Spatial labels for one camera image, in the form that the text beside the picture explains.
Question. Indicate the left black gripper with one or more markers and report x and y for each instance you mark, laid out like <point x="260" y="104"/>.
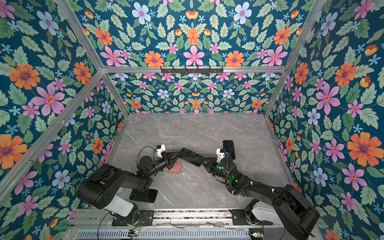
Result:
<point x="165" y="158"/>

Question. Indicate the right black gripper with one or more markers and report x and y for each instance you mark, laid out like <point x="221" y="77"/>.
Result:
<point x="212" y="163"/>

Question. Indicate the pink phone case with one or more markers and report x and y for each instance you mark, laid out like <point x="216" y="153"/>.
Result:
<point x="176" y="169"/>

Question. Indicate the silver-edged black phone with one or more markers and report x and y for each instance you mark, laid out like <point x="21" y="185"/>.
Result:
<point x="229" y="148"/>

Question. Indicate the black phone face up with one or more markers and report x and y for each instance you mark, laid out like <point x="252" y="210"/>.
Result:
<point x="191" y="157"/>

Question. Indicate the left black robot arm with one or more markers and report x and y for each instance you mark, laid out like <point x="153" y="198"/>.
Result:
<point x="100" y="189"/>

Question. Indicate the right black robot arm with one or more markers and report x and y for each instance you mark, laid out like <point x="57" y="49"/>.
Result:
<point x="296" y="213"/>

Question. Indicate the purple-edged phone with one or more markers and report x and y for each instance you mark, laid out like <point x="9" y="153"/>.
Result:
<point x="148" y="196"/>

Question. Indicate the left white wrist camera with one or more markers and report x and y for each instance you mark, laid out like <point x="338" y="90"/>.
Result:
<point x="160" y="150"/>

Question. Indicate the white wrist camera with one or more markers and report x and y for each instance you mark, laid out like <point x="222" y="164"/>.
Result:
<point x="221" y="154"/>
<point x="160" y="150"/>

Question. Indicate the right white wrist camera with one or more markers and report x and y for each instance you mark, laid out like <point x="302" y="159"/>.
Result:
<point x="221" y="154"/>

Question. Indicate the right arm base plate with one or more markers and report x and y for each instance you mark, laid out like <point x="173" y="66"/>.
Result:
<point x="242" y="218"/>

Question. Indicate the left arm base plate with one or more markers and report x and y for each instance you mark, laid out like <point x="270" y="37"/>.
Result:
<point x="145" y="217"/>

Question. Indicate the white ventilated cable duct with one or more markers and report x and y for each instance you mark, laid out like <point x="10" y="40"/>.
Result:
<point x="164" y="234"/>

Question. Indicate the black hook rail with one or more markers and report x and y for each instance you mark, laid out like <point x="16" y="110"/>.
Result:
<point x="191" y="70"/>

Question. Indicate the aluminium frame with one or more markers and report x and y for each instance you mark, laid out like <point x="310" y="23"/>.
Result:
<point x="73" y="71"/>

